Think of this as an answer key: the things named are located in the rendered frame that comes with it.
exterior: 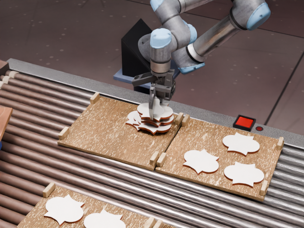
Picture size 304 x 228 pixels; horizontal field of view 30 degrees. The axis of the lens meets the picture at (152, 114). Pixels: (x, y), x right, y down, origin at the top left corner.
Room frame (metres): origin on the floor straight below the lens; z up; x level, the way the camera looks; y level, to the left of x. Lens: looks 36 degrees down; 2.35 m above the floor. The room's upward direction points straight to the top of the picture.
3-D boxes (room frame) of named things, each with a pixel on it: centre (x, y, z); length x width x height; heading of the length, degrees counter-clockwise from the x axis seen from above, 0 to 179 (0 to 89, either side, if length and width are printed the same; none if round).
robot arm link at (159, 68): (1.82, -0.03, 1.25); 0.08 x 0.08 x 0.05
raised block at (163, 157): (1.62, -0.04, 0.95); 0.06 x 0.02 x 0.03; 158
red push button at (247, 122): (1.88, -0.38, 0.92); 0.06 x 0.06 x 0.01; 65
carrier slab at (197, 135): (1.67, -0.27, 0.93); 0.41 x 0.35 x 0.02; 68
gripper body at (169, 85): (1.82, -0.04, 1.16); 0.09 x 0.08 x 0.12; 71
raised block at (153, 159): (1.63, -0.01, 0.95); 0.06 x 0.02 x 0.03; 157
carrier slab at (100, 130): (1.83, 0.12, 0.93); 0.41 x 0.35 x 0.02; 67
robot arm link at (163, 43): (1.82, -0.03, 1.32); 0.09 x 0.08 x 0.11; 130
